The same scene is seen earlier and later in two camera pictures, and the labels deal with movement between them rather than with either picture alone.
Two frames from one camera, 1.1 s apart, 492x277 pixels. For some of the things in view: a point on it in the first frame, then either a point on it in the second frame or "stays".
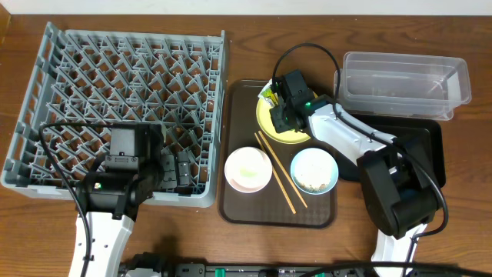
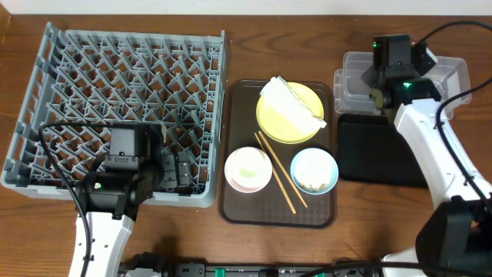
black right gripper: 276,113 to 368,78
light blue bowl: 314,171 stays
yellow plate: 268,125 stays
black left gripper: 169,171 stays
